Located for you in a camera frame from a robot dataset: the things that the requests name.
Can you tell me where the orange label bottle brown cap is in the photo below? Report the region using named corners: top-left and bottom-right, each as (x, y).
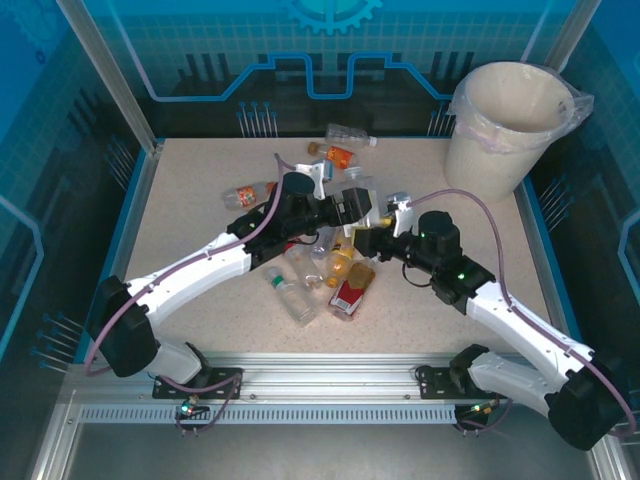
top-left (306, 141), bottom-right (357, 172)

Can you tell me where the red label cola bottle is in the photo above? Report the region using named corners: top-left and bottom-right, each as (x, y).
top-left (327, 261), bottom-right (377, 322)

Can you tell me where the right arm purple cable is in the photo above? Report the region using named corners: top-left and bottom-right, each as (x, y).
top-left (408, 188), bottom-right (632, 441)

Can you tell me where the cream plastic bin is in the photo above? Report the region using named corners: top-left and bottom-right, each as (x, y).
top-left (443, 62), bottom-right (576, 204)

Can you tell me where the clear bottle white cap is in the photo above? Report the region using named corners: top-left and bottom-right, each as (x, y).
top-left (324, 123), bottom-right (380, 150)

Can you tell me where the aluminium frame post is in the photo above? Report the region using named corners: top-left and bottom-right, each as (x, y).
top-left (517, 0), bottom-right (604, 71)
top-left (55, 0), bottom-right (164, 154)

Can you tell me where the small clear plastic bottle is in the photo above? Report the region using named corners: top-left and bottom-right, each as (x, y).
top-left (309, 227), bottom-right (344, 264)
top-left (283, 247), bottom-right (325, 292)

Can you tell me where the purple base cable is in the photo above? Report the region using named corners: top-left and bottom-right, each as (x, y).
top-left (457, 397), bottom-right (514, 437)
top-left (159, 372), bottom-right (246, 437)

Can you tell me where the slotted grey cable duct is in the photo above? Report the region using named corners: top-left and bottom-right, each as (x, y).
top-left (77, 403), bottom-right (464, 426)

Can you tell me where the clear plastic bin liner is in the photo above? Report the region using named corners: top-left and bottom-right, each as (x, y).
top-left (446, 62), bottom-right (596, 154)

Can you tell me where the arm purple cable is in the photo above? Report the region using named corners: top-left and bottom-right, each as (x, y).
top-left (408, 188), bottom-right (632, 441)
top-left (83, 152), bottom-right (297, 379)

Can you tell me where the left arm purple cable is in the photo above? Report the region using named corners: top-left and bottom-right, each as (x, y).
top-left (83, 152), bottom-right (297, 379)

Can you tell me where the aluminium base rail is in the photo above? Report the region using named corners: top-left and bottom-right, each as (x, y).
top-left (64, 352), bottom-right (601, 401)

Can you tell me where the orange juice bottle yellow cap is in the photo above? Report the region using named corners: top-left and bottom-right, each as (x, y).
top-left (324, 238), bottom-right (357, 289)

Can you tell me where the right gripper thin black cable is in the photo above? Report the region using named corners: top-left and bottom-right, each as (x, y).
top-left (402, 263), bottom-right (437, 290)

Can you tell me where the clear bottle green cap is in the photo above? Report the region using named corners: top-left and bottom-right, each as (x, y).
top-left (263, 266), bottom-right (320, 329)

